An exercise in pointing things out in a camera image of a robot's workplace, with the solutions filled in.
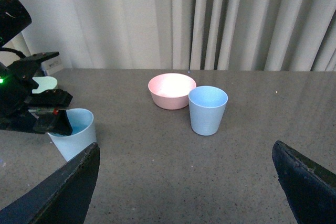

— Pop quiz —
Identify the light blue cup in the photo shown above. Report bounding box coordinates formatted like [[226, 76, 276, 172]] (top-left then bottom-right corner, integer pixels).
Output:
[[188, 86, 228, 136]]

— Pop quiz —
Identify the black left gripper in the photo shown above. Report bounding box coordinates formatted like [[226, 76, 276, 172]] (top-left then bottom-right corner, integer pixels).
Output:
[[1, 51, 72, 135]]

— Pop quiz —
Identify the grey curtain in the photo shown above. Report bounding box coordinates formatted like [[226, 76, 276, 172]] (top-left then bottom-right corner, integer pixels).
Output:
[[10, 0, 335, 71]]

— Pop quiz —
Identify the pink bowl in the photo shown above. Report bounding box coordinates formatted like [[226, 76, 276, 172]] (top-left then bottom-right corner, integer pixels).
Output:
[[148, 73, 196, 110]]

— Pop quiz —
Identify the mint green bowl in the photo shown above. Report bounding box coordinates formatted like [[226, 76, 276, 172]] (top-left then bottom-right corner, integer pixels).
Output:
[[32, 76, 58, 94]]

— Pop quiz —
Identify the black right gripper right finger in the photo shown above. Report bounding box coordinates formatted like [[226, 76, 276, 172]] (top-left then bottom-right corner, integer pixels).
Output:
[[272, 141, 335, 223]]

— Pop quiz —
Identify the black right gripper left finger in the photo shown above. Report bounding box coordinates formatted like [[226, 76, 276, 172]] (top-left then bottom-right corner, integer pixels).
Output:
[[1, 143, 100, 223]]

